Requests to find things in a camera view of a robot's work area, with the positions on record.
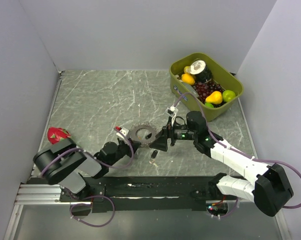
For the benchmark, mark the loose black-headed key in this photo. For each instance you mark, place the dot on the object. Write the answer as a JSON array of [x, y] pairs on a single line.
[[152, 158]]

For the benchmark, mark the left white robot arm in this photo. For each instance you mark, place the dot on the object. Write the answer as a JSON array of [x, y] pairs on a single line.
[[58, 164]]

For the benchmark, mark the orange fruit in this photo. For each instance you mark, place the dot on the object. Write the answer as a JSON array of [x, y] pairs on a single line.
[[188, 79]]

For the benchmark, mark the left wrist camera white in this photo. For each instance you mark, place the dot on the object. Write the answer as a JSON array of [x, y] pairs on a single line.
[[121, 132]]

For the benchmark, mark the black can with white lid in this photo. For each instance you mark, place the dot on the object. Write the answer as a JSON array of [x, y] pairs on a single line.
[[200, 70]]

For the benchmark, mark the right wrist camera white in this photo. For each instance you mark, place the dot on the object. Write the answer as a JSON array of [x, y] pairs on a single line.
[[172, 112]]

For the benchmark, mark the aluminium rail frame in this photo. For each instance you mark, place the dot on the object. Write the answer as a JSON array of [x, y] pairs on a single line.
[[38, 194]]

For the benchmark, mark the olive green plastic bin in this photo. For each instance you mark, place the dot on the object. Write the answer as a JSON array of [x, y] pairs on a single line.
[[220, 76]]

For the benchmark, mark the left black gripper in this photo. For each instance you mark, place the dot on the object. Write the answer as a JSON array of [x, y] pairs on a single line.
[[134, 145]]

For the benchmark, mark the red dragon fruit toy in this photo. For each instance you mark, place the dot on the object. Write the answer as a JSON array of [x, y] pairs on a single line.
[[57, 134]]

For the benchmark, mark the dark red grapes bunch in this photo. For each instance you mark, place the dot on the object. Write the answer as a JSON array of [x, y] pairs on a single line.
[[205, 89]]

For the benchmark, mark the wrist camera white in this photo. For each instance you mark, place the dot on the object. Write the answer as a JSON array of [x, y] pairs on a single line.
[[121, 132], [172, 112]]

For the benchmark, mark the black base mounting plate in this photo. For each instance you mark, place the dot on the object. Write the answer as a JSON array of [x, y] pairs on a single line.
[[142, 193]]

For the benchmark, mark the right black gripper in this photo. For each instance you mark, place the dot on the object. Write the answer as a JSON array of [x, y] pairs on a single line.
[[161, 142]]

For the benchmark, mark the green lime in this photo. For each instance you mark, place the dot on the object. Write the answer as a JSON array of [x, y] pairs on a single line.
[[228, 95]]

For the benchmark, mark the yellow pear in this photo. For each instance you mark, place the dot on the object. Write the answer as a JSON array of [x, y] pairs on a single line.
[[215, 98]]

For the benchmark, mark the large metal keyring with keys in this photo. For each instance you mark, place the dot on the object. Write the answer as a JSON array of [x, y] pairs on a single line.
[[143, 132]]

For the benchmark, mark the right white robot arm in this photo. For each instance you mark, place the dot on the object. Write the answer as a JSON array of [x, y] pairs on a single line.
[[265, 185]]

